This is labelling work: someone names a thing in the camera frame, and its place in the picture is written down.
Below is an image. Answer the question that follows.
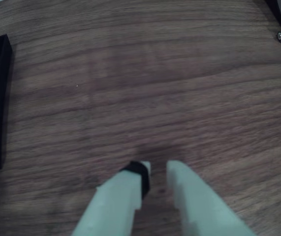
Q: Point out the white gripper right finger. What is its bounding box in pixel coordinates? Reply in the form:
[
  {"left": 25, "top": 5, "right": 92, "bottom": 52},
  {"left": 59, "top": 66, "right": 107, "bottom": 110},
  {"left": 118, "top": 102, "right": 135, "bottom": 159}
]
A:
[{"left": 166, "top": 160, "right": 257, "bottom": 236}]

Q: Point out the gripper white left finger black tape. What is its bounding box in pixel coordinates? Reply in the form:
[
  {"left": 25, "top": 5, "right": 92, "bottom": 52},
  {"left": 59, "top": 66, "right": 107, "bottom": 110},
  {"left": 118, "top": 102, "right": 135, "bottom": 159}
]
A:
[{"left": 71, "top": 160, "right": 152, "bottom": 236}]

